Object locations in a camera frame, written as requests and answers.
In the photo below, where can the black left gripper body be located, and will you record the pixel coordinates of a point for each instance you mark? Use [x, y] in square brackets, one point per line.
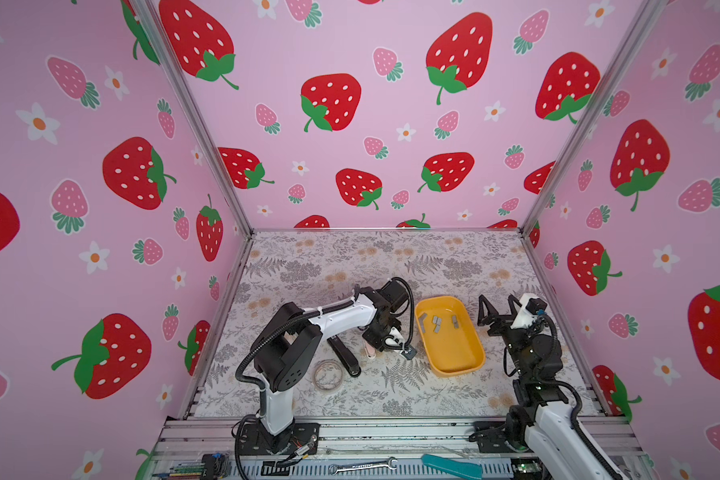
[376, 336]

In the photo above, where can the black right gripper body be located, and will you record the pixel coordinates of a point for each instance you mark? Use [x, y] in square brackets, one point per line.
[517, 344]

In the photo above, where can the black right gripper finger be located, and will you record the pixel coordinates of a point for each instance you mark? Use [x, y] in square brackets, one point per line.
[486, 312]
[512, 302]

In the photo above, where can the pink white stapler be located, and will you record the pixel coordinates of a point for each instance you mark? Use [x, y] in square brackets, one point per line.
[371, 352]

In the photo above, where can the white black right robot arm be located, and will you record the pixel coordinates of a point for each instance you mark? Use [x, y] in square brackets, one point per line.
[545, 418]

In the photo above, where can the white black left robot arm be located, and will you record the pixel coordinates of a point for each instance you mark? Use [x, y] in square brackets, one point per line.
[280, 356]

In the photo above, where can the yellow plastic tray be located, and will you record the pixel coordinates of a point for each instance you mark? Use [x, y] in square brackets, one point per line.
[451, 352]

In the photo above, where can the clear tape roll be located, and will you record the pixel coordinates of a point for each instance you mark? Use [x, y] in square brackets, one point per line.
[328, 375]

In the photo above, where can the silver wrench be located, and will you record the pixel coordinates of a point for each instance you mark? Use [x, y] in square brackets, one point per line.
[387, 465]

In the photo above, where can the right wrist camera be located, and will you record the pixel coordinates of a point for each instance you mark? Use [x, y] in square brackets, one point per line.
[530, 309]

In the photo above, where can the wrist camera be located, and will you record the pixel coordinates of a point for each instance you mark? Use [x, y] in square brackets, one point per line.
[530, 309]
[407, 350]

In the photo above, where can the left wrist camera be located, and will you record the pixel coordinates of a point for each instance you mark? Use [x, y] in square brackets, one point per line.
[407, 350]

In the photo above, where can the teal handled tool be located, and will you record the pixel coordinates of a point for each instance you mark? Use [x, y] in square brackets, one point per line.
[463, 470]

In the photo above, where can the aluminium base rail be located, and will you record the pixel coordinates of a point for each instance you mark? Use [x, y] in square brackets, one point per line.
[343, 441]

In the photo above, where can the aluminium corner post right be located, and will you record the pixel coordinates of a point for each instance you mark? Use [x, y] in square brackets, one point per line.
[636, 34]

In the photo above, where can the aluminium corner post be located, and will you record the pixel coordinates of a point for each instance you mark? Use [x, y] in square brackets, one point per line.
[636, 34]
[157, 36]

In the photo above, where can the aluminium corner post left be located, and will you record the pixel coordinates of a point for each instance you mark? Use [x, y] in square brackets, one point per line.
[157, 36]

